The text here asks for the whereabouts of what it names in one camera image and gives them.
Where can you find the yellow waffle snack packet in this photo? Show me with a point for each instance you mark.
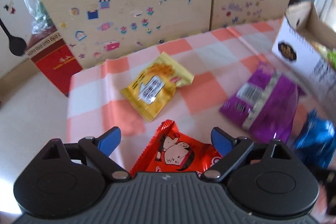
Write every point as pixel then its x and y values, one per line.
pixel 156 85

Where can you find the pink checkered tablecloth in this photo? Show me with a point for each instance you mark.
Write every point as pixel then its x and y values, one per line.
pixel 221 62

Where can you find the white cardboard snack box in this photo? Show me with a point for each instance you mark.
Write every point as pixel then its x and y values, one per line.
pixel 303 43

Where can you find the red cartoon snack packet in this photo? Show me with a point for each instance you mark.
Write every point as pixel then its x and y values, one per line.
pixel 169 150

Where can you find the purple snack bag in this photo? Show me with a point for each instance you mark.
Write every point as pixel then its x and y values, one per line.
pixel 265 105

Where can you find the red gift box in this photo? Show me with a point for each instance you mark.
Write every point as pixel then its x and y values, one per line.
pixel 50 53

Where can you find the clear plastic bag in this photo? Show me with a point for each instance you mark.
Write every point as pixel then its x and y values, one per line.
pixel 41 20

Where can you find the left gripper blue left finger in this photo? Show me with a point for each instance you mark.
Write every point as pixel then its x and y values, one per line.
pixel 98 151

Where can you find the blue foil snack packet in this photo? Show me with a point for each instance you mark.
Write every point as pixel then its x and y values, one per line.
pixel 315 144

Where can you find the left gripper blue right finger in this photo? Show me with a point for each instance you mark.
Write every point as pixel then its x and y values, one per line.
pixel 233 151

